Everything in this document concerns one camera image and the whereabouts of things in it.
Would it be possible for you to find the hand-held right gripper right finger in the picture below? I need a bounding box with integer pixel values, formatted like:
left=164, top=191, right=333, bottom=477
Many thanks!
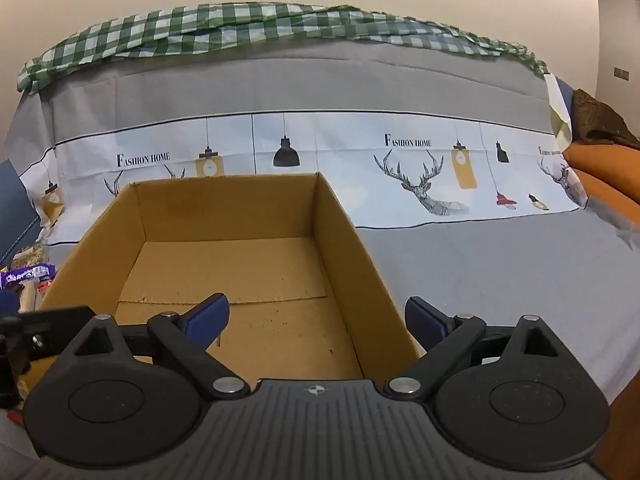
left=384, top=296, right=571, bottom=401

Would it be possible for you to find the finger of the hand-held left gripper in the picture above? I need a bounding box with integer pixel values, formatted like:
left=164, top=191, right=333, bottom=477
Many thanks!
left=0, top=305, right=97, bottom=362

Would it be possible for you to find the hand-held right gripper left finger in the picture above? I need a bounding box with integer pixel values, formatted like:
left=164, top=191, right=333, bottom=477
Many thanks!
left=60, top=292, right=251, bottom=401

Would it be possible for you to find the beige snack packet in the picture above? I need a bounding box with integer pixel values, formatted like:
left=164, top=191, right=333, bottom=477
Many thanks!
left=19, top=280, right=51, bottom=313

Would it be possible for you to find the purple snack bar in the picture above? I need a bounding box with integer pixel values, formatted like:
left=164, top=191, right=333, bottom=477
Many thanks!
left=1, top=264, right=57, bottom=289

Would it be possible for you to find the brown cardboard box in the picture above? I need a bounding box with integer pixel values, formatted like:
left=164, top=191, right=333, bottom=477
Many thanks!
left=25, top=172, right=421, bottom=396

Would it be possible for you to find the orange cushion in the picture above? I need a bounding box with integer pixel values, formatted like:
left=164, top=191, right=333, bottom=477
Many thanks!
left=562, top=142, right=640, bottom=221

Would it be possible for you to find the brown blanket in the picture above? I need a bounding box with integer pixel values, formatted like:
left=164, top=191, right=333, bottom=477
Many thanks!
left=570, top=89, right=640, bottom=150

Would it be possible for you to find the green checked cloth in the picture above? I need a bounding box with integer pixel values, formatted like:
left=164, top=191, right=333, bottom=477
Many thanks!
left=16, top=3, right=550, bottom=95

